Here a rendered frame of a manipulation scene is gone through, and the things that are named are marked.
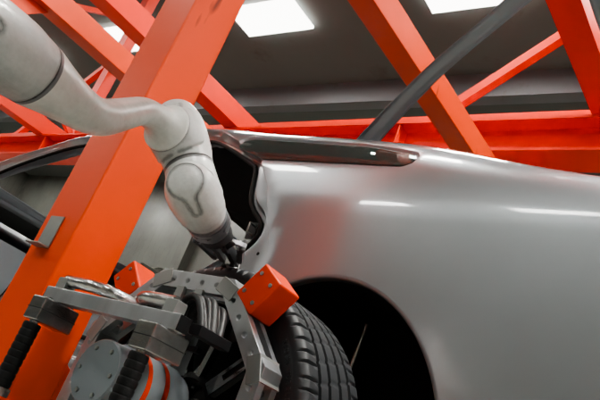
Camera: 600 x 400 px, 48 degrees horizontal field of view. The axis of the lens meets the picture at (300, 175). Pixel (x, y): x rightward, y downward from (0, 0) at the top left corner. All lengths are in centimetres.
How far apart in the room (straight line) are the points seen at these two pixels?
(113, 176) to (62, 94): 85
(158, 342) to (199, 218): 25
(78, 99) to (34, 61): 11
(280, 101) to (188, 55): 933
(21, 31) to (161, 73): 104
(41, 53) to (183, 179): 42
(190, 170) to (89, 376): 44
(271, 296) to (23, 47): 70
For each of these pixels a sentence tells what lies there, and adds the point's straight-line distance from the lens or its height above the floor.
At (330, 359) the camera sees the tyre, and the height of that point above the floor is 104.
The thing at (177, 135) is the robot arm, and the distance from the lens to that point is 136.
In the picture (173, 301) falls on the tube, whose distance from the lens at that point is 125.
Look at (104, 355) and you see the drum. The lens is 139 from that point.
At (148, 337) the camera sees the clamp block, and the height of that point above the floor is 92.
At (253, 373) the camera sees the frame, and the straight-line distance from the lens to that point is 132.
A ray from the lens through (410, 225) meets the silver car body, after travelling 183.
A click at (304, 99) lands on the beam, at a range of 1103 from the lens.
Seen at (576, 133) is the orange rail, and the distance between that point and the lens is 441.
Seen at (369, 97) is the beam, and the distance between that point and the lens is 1033.
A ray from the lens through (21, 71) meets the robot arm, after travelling 96.
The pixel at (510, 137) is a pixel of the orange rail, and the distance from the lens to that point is 453.
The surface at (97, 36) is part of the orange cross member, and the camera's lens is 426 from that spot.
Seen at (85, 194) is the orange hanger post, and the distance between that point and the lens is 184.
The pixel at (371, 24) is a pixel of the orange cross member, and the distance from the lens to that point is 301.
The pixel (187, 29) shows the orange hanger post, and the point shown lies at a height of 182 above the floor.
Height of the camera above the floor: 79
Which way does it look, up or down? 23 degrees up
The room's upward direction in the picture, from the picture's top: 21 degrees clockwise
